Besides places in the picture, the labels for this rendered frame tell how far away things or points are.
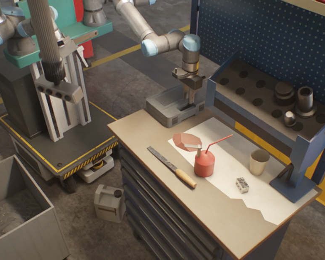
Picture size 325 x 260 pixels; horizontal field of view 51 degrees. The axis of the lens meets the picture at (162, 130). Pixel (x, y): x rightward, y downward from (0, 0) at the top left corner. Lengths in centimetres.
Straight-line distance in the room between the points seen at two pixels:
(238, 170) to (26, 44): 127
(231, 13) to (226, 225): 87
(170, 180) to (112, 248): 104
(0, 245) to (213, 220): 110
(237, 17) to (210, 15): 16
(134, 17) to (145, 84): 213
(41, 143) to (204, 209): 162
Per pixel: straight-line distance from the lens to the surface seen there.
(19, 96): 251
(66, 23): 226
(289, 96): 131
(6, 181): 238
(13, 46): 200
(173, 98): 176
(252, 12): 146
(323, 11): 105
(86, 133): 266
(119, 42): 460
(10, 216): 231
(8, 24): 190
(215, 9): 159
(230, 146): 161
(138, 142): 160
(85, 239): 244
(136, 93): 358
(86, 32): 216
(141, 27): 159
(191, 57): 150
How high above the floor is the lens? 205
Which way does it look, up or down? 41 degrees down
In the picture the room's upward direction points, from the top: straight up
